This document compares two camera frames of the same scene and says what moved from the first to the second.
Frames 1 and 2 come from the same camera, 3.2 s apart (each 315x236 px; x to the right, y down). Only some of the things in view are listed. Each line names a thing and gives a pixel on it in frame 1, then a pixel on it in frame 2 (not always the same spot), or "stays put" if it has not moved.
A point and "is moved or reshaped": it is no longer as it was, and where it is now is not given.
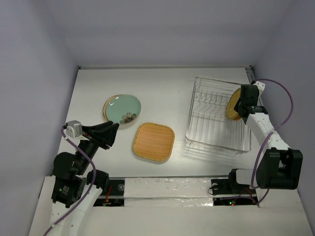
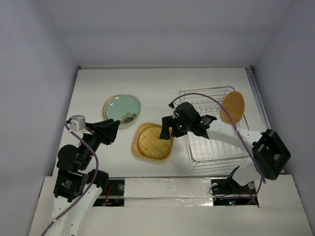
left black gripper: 108,136 stays put
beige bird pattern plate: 105,104 stays put
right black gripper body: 245,105 -> 174,126
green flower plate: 123,108 stays put
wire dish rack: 208,126 is moved or reshaped
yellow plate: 231,113 -> 147,144
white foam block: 168,192 stays put
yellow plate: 153,141 stays put
